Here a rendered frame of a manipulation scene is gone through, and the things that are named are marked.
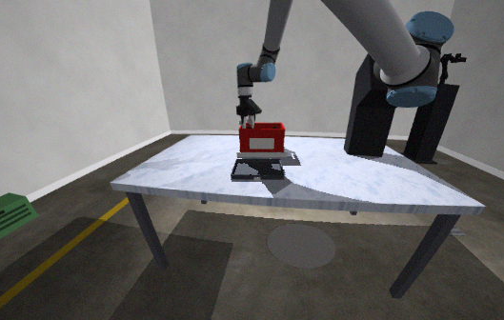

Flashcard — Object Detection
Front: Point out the red crate with dividers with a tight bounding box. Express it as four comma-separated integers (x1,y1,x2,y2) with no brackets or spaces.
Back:
239,123,285,152

